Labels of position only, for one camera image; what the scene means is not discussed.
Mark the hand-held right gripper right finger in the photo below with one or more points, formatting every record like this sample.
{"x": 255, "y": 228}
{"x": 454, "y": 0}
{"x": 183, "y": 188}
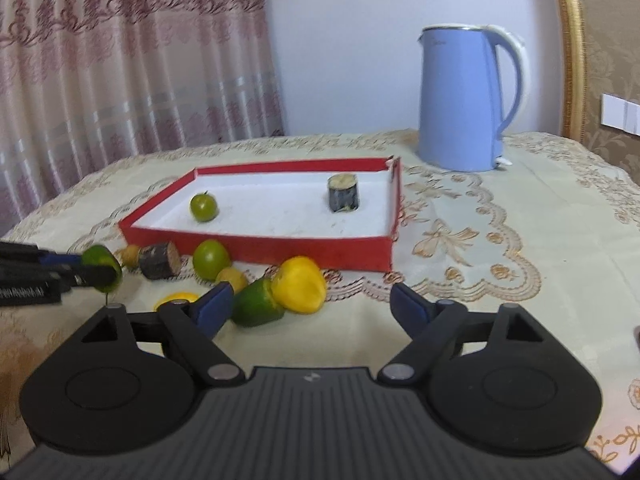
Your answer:
{"x": 407, "y": 305}

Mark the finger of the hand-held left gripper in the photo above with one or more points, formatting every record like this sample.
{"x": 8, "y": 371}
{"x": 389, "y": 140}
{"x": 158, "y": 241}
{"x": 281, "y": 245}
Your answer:
{"x": 92, "y": 276}
{"x": 60, "y": 259}

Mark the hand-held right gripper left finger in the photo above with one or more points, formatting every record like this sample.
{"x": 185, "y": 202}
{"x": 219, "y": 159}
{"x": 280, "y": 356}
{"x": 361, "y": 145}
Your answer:
{"x": 215, "y": 305}

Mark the green cucumber piece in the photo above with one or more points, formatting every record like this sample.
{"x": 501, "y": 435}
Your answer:
{"x": 100, "y": 257}
{"x": 257, "y": 303}

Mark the small yellow-brown fruit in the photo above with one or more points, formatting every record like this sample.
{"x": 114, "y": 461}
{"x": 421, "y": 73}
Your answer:
{"x": 131, "y": 255}
{"x": 233, "y": 277}

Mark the yellow pepper piece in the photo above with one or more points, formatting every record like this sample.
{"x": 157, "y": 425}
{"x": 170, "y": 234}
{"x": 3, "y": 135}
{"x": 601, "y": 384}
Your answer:
{"x": 299, "y": 285}
{"x": 172, "y": 299}

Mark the green lime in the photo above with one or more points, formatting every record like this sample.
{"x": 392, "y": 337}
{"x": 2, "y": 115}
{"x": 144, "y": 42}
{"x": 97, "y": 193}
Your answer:
{"x": 211, "y": 257}
{"x": 202, "y": 206}

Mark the dark sugarcane piece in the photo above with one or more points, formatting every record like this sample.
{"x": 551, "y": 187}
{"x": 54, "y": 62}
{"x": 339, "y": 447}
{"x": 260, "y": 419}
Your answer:
{"x": 160, "y": 259}
{"x": 343, "y": 195}

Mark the red shallow cardboard box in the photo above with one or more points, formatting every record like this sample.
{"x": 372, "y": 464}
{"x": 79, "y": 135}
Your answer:
{"x": 280, "y": 210}

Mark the pink patterned curtain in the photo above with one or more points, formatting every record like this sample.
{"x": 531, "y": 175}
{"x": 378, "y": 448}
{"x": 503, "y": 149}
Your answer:
{"x": 125, "y": 85}

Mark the blue electric kettle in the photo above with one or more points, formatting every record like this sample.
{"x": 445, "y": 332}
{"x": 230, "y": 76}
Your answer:
{"x": 457, "y": 100}

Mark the gold-framed padded panel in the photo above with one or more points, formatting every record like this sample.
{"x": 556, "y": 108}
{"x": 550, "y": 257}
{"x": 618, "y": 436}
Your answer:
{"x": 575, "y": 60}

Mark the white wall switch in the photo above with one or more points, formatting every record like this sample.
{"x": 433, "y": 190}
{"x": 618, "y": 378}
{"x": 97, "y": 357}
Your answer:
{"x": 620, "y": 112}

